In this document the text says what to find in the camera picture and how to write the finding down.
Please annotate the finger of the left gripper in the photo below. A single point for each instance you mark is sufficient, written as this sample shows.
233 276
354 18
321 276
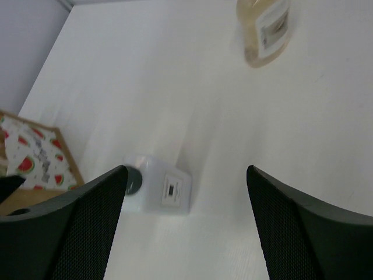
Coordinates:
8 185

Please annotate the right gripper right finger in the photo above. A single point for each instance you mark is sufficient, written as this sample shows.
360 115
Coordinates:
303 237

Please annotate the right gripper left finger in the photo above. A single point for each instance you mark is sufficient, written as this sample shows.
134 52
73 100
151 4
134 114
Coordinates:
66 237

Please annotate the white bottle grey cap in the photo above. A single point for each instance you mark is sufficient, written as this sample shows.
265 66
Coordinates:
155 186

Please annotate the amber liquid bottle white cap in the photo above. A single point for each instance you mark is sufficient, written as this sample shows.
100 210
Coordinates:
265 29

